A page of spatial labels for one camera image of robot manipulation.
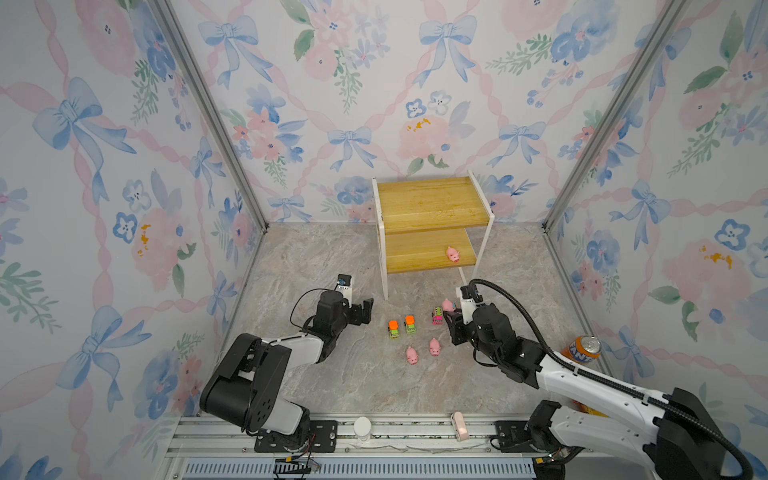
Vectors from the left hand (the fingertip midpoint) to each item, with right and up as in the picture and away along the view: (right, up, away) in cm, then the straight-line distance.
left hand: (360, 295), depth 92 cm
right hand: (+25, -3, -10) cm, 27 cm away
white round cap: (+3, -28, -22) cm, 35 cm away
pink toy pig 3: (+28, +13, -4) cm, 31 cm away
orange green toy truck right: (+15, -9, 0) cm, 17 cm away
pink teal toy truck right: (+25, -1, -12) cm, 28 cm away
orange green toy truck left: (+10, -10, -2) cm, 14 cm away
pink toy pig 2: (+22, -15, -5) cm, 27 cm away
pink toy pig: (+16, -17, -6) cm, 24 cm away
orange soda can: (+59, -12, -14) cm, 62 cm away
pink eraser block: (+27, -30, -19) cm, 44 cm away
